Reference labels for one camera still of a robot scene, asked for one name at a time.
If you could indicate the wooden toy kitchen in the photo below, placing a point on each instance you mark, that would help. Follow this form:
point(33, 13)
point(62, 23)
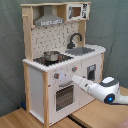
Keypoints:
point(38, 78)

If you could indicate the grey toy sink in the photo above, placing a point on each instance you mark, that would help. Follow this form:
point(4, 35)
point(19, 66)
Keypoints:
point(79, 51)

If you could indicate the black toy faucet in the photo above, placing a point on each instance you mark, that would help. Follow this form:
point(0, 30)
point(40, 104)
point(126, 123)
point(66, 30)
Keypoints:
point(72, 42)

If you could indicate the left red stove knob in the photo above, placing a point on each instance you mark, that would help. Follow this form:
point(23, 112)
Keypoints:
point(56, 76)

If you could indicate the white oven door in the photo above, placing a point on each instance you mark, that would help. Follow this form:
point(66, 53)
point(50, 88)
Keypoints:
point(63, 99)

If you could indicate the white toy microwave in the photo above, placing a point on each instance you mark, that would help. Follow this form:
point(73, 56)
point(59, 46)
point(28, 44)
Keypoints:
point(77, 11)

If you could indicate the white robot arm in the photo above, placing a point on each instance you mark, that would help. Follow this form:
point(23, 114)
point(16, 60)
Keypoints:
point(107, 91)

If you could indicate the black toy stovetop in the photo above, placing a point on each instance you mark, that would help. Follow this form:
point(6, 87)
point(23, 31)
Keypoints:
point(61, 58)

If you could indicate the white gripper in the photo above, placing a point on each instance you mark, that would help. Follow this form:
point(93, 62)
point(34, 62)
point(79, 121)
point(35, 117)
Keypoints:
point(82, 82)

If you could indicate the right red stove knob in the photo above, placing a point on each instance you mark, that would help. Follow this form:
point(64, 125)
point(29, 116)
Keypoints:
point(74, 69)

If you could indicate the red stove knob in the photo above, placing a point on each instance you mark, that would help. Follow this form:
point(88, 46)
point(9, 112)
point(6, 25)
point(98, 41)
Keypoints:
point(74, 69)
point(56, 76)

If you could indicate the grey range hood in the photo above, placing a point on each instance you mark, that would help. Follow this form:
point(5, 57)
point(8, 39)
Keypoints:
point(48, 18)

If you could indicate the silver metal pot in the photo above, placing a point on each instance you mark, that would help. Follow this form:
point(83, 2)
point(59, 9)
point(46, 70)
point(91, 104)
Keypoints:
point(51, 55)

